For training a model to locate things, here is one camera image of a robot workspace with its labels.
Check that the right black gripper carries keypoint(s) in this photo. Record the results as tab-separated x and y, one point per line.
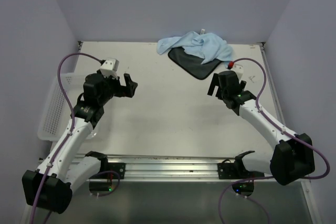
214	82

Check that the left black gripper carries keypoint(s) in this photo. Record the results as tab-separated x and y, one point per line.
127	91

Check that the light blue towel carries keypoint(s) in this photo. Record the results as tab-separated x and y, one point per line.
208	46

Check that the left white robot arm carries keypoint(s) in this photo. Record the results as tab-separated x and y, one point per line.
52	184

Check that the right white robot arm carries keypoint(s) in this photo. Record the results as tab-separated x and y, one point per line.
291	157

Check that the dark grey towel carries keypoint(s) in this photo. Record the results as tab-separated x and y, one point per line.
192	64

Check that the white plastic basket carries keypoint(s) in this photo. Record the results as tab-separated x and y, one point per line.
56	112

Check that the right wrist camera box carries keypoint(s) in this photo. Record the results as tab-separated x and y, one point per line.
238	69

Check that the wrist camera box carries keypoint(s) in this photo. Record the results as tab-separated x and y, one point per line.
238	69
109	68

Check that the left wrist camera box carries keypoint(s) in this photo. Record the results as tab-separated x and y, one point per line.
109	68

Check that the aluminium mounting rail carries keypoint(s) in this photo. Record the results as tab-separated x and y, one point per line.
167	169

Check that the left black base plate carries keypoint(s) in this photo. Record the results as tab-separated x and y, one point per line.
118	167

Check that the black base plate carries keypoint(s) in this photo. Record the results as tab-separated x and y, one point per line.
118	167
231	171

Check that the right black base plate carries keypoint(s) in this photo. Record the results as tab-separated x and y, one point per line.
231	171

